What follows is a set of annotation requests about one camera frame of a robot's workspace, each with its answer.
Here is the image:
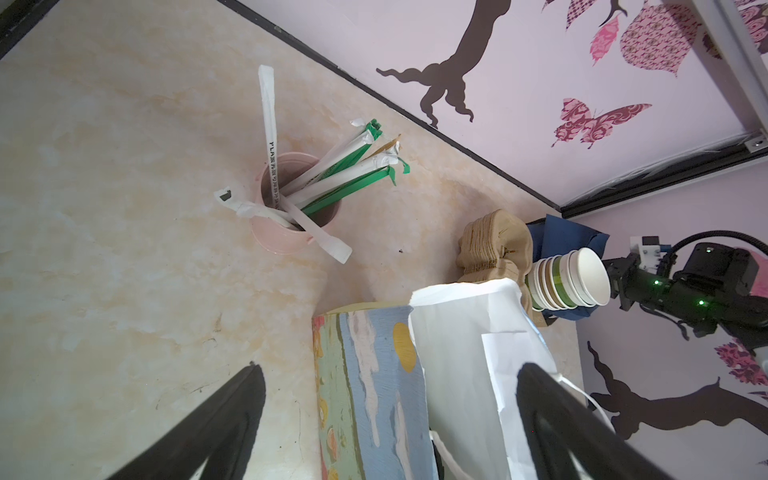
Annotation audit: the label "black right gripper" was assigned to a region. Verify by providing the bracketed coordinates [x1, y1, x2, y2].
[603, 242, 762, 339]

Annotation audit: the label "pink straw holder cup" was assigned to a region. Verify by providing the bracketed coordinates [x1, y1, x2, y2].
[250, 152, 351, 262]

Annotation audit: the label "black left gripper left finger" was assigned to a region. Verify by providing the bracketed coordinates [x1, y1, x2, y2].
[111, 363, 266, 479]

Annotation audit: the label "blue paper napkins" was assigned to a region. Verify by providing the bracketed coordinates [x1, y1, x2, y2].
[528, 215, 609, 321]

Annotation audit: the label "stack of paper cups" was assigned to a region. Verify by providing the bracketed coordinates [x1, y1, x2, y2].
[525, 247, 611, 311]

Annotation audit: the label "wrapped straws bundle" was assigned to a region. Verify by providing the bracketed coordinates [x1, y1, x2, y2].
[215, 65, 411, 264]

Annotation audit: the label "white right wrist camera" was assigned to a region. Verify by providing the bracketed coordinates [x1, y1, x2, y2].
[630, 236, 672, 270]

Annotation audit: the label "stack of pulp cup carriers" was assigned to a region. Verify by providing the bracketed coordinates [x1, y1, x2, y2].
[456, 210, 533, 285]

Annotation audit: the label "green white paper bag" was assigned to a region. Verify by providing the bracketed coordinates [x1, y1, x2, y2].
[312, 279, 575, 479]

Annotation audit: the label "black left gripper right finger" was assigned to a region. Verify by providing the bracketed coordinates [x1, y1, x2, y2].
[516, 363, 669, 479]

